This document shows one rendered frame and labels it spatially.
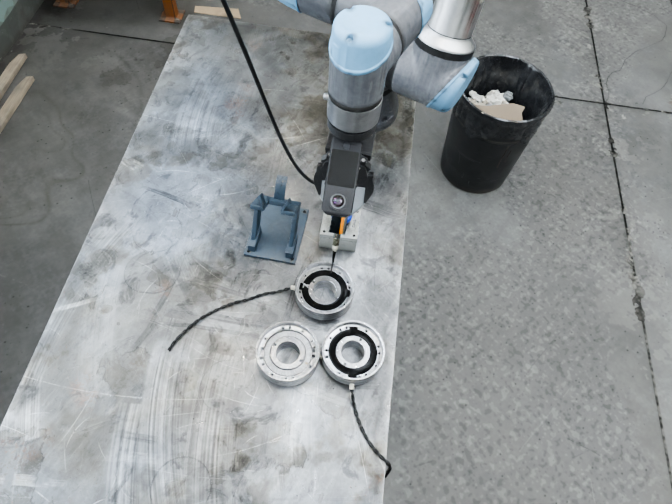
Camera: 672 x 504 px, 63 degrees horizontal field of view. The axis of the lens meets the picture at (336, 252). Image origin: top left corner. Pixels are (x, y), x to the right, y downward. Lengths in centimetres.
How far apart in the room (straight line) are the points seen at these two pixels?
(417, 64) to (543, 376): 119
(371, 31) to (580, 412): 152
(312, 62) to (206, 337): 74
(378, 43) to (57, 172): 185
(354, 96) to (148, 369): 56
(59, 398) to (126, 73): 191
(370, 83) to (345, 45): 6
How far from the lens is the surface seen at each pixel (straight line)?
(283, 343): 94
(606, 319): 214
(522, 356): 195
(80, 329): 104
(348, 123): 76
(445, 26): 108
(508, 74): 221
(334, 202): 79
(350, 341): 94
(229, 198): 113
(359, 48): 68
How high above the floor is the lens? 169
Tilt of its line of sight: 58 degrees down
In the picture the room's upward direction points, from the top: 6 degrees clockwise
